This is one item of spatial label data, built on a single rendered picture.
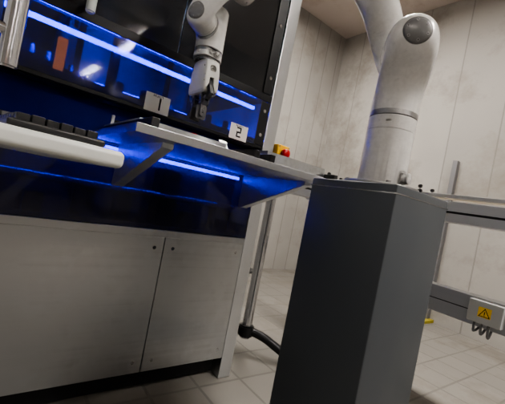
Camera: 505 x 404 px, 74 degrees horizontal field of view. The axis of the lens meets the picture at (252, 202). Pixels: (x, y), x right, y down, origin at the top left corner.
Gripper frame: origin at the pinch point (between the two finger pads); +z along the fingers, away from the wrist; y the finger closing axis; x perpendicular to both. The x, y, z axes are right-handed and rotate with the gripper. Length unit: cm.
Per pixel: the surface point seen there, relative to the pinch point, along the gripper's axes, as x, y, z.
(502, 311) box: -115, -52, 48
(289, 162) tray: -24.8, -16.4, 9.6
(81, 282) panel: 18, 22, 57
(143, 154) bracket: 15.0, -3.7, 16.3
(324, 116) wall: -274, 194, -110
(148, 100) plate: 8.6, 18.7, -3.9
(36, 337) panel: 27, 22, 73
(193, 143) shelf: 10.2, -20.5, 13.1
